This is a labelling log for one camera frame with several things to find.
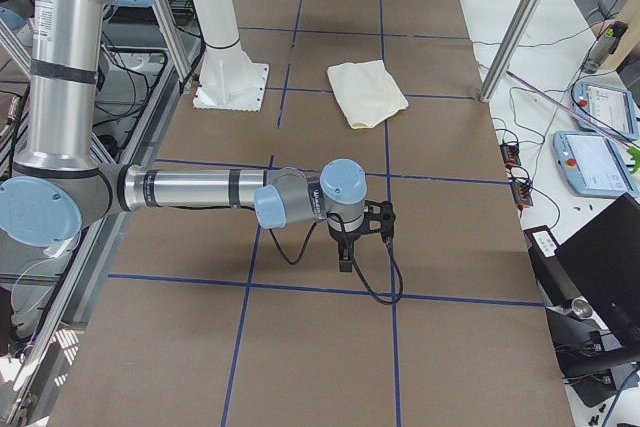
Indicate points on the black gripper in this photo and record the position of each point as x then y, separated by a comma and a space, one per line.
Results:
344, 238

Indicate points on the cream long-sleeve shirt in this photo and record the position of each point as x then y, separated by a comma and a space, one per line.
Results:
366, 93

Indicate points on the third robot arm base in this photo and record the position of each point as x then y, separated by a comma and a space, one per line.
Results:
16, 13

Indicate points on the orange black adapter box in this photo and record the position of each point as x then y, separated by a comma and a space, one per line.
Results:
510, 154
521, 191

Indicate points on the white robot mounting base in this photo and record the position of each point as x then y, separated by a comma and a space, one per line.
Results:
228, 78

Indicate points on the silver metal cup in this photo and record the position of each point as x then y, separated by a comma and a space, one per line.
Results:
580, 309

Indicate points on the reacher grabber stick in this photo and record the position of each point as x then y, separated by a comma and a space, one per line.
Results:
608, 132

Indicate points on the black laptop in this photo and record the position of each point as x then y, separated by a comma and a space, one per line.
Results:
602, 260

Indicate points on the near blue teach pendant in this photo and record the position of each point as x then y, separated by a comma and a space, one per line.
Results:
592, 165

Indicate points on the blue teach pendant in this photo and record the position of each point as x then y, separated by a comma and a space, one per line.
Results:
592, 165
614, 106

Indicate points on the black monitor stand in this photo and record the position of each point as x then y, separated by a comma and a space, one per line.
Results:
592, 360

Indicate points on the far blue teach pendant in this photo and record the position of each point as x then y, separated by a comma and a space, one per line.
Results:
614, 106

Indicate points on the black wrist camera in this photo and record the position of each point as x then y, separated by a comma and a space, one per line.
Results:
379, 218

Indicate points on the aluminium frame rail structure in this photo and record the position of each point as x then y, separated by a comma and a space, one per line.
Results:
67, 193

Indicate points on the aluminium frame post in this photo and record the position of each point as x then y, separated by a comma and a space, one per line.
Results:
515, 31

